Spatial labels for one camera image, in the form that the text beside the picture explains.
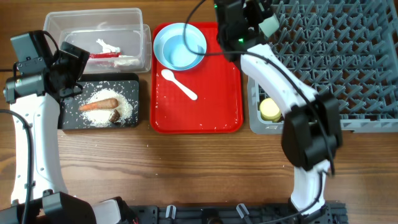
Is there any red snack wrapper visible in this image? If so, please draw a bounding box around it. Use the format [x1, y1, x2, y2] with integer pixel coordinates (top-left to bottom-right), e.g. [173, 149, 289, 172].
[90, 52, 121, 59]

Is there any cooked white rice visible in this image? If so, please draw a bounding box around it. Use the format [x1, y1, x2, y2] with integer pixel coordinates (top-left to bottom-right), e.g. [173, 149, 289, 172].
[67, 81, 139, 128]

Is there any orange carrot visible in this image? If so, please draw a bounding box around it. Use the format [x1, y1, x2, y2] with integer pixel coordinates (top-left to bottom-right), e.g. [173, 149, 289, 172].
[79, 98, 119, 111]

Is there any brown food scrap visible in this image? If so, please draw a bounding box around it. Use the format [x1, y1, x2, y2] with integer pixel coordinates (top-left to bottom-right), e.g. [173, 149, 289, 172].
[109, 110, 121, 123]

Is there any small light blue bowl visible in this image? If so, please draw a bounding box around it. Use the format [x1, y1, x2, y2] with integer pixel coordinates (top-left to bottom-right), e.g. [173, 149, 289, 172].
[161, 34, 203, 70]

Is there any yellow cup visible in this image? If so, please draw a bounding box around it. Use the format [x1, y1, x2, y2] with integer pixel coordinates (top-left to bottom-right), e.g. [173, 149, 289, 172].
[259, 98, 282, 122]

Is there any green bowl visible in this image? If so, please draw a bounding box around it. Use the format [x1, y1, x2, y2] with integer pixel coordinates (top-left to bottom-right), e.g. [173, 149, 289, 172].
[259, 14, 279, 38]

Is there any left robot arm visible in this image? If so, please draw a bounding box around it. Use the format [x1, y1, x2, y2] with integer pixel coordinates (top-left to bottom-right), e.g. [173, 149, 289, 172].
[1, 30, 139, 223]

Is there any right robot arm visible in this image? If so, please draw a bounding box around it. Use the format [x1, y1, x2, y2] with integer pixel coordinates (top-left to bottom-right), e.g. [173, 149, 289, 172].
[215, 1, 343, 223]

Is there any black waste tray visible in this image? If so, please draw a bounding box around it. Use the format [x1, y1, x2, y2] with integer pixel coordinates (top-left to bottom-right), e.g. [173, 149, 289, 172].
[58, 73, 140, 131]

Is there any grey dishwasher rack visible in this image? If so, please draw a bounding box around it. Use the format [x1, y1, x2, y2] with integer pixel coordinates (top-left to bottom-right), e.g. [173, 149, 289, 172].
[247, 0, 398, 135]

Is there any clear plastic bin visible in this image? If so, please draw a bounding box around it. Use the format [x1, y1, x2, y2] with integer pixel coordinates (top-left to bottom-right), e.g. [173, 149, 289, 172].
[44, 8, 152, 74]

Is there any large light blue plate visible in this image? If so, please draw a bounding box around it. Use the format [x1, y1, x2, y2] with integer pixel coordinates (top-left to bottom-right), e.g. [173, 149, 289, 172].
[153, 23, 207, 69]

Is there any red serving tray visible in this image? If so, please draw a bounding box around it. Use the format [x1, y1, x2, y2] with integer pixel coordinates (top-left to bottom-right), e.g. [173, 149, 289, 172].
[150, 22, 244, 135]

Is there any white plastic spoon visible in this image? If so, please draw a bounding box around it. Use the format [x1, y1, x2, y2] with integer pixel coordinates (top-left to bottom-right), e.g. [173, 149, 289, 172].
[161, 69, 198, 101]

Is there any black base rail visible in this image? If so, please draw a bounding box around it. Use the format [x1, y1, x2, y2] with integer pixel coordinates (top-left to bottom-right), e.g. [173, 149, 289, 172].
[130, 202, 349, 224]

